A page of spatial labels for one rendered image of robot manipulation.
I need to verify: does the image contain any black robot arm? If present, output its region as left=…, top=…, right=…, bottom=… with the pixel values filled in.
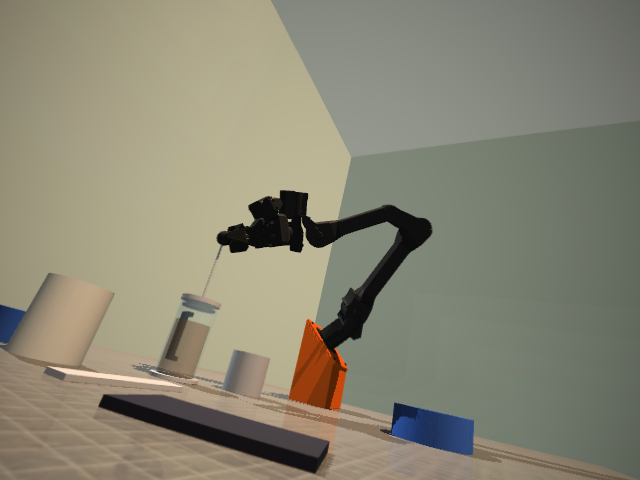
left=248, top=190, right=433, bottom=353

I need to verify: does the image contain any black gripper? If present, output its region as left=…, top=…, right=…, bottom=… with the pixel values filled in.
left=226, top=214, right=290, bottom=253

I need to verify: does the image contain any beige cylinder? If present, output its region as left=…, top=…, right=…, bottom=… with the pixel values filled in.
left=4, top=273, right=114, bottom=366

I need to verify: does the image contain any glass french press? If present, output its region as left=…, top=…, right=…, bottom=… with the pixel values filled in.
left=149, top=231, right=232, bottom=384

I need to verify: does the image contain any grey cylinder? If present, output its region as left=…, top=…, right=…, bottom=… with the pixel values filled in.
left=221, top=349, right=270, bottom=398

